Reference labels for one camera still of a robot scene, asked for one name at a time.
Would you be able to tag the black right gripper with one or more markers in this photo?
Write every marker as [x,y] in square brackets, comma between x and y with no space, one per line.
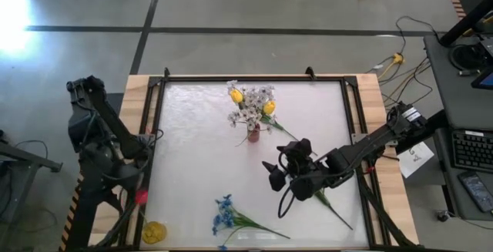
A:
[304,182]

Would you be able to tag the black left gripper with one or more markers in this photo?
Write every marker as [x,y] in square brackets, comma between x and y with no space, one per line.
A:
[131,177]

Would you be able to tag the red artificial tulip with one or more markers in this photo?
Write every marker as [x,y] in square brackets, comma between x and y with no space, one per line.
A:
[141,197]

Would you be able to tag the blue artificial flower bunch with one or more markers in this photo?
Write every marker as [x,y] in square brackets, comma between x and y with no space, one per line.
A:
[227,217]
[327,203]

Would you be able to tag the yellow artificial tulip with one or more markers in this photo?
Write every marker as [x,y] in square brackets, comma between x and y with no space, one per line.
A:
[269,107]
[237,96]

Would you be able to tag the white artificial flower bunch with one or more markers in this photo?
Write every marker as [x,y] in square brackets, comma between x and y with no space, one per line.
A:
[265,90]
[233,118]

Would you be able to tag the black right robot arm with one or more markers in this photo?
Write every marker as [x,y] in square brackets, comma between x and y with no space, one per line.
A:
[369,144]

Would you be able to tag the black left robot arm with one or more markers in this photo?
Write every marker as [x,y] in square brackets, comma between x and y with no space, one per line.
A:
[104,109]

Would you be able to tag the red ribbed glass vase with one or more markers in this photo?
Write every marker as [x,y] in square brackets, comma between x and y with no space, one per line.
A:
[254,135]

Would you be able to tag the grey metal stand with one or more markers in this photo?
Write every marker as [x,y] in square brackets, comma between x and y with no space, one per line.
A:
[31,158]

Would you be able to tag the white paper sheet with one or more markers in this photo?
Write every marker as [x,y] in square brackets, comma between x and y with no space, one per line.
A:
[418,159]

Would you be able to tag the black caster wheel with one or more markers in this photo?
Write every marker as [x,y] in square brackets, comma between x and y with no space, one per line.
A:
[443,216]

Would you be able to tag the grey side desk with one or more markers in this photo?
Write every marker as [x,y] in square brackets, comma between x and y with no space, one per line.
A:
[454,101]

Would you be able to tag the black keyboard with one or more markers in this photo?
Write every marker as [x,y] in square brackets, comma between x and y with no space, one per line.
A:
[473,152]

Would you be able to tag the black smartphone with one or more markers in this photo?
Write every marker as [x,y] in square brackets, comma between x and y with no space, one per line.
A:
[477,192]

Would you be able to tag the black tablet screen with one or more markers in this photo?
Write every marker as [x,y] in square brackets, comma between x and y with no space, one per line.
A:
[486,79]

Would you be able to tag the black metal table frame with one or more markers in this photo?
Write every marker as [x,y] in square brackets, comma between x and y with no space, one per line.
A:
[269,78]

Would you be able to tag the black frame bracket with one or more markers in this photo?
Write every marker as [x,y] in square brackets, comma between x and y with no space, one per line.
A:
[310,72]
[166,72]

